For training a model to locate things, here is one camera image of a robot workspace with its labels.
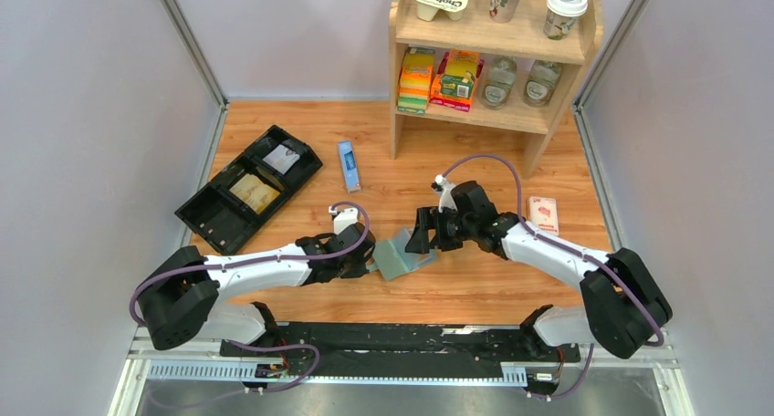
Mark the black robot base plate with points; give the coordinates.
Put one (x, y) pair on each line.
(413, 351)

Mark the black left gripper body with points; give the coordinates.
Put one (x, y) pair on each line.
(353, 268)

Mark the aluminium frame rail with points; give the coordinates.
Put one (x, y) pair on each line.
(203, 104)
(616, 28)

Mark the glass jar left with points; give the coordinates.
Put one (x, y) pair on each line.
(500, 80)

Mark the black compartment tray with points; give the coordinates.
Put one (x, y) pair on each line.
(232, 207)

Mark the white Kamenoko sponge pack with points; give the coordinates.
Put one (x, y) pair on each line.
(543, 212)

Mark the orange pink sponge pack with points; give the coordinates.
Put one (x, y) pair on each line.
(455, 82)

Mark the wooden shelf unit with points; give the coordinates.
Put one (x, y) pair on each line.
(521, 37)

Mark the aluminium frame rail right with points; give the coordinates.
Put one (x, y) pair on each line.
(616, 28)

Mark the glass jar right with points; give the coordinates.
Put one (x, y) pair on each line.
(542, 80)

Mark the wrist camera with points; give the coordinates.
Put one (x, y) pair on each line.
(343, 218)
(443, 188)

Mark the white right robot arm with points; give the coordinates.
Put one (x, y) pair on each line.
(623, 309)

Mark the aluminium frame rail left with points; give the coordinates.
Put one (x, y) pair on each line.
(203, 104)

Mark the silver card in tray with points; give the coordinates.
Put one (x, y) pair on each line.
(281, 158)

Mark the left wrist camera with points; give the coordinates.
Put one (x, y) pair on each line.
(343, 218)

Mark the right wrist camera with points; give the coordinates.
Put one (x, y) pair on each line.
(443, 188)

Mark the glass jar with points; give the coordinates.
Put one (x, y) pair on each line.
(542, 80)
(500, 80)

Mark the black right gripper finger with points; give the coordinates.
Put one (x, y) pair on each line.
(447, 226)
(418, 242)

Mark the green sponge pack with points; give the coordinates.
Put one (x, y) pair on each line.
(415, 80)

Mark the gold card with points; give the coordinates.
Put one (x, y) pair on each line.
(252, 191)

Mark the paper coffee cup right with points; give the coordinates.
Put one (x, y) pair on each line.
(561, 17)

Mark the teal card holder wallet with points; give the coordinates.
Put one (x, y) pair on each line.
(391, 261)

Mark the blue slim box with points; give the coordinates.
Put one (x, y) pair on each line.
(348, 164)

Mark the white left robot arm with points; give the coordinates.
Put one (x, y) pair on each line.
(189, 296)

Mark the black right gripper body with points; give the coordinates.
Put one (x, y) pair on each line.
(467, 227)

